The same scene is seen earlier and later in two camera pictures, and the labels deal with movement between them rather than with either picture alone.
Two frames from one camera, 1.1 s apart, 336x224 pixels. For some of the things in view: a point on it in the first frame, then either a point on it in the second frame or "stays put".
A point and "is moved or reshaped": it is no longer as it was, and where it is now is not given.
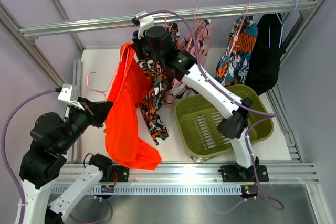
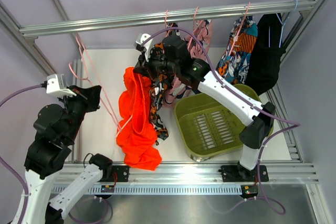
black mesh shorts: (264, 59) stays put
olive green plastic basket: (197, 127) stays put
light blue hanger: (282, 24) stays put
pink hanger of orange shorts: (104, 92) -> (92, 77)
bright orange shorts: (124, 141) is moved or reshaped
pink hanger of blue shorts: (240, 30) stays put
